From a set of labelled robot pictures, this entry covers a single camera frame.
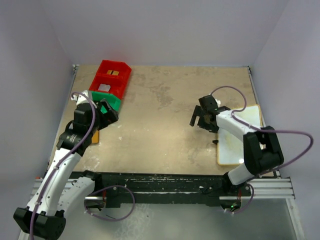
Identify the green plastic bin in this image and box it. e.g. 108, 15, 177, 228
90, 91, 121, 113

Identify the white board with wooden frame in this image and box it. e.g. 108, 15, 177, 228
217, 104, 263, 166

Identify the red bin with silver card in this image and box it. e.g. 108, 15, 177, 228
89, 75, 129, 100

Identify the red bin with gold card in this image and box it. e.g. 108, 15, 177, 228
96, 59, 132, 80

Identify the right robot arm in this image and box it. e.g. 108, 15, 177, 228
189, 95, 284, 192

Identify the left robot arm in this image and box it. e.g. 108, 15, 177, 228
13, 99, 119, 240

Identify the silver card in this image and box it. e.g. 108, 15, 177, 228
98, 84, 111, 92

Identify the gold card with black stripe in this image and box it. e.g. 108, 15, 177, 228
107, 70, 119, 76

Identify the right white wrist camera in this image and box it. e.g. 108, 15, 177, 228
214, 99, 221, 107

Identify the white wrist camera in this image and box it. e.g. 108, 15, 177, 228
214, 99, 221, 107
70, 90, 95, 106

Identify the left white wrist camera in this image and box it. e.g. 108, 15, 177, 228
70, 90, 95, 106

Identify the aluminium frame rail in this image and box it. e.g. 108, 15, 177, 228
32, 171, 297, 201

